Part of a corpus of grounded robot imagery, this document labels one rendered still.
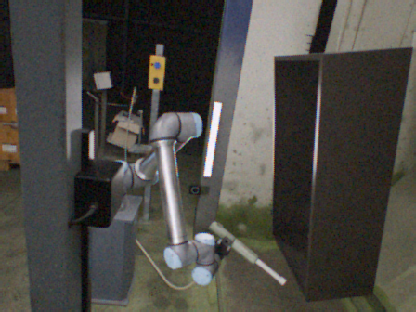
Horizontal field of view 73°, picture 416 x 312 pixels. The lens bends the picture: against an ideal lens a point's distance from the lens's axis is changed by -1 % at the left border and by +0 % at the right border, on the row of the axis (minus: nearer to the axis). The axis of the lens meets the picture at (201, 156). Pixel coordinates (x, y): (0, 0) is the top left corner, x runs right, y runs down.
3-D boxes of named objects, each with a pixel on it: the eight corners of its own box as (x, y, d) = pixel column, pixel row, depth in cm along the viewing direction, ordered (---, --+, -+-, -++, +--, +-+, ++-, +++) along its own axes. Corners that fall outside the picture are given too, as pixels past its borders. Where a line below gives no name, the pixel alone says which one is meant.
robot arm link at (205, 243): (199, 242, 120) (199, 269, 121) (219, 236, 126) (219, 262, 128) (187, 235, 127) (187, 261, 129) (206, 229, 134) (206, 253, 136)
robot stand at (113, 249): (79, 303, 178) (78, 214, 158) (95, 269, 207) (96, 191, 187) (127, 306, 180) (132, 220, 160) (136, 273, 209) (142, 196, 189)
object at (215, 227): (192, 250, 163) (213, 220, 156) (196, 246, 167) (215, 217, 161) (262, 308, 151) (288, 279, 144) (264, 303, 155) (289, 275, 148)
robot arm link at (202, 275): (210, 268, 122) (210, 290, 123) (219, 255, 134) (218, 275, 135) (190, 265, 126) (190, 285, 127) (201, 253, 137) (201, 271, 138)
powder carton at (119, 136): (110, 130, 413) (119, 106, 404) (137, 141, 426) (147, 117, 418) (105, 140, 364) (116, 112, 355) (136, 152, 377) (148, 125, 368)
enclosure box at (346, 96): (319, 229, 201) (333, 51, 162) (372, 295, 144) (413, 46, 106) (271, 234, 200) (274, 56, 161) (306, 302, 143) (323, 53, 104)
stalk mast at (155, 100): (149, 219, 281) (164, 45, 231) (148, 222, 275) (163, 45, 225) (143, 218, 281) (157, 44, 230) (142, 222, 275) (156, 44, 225)
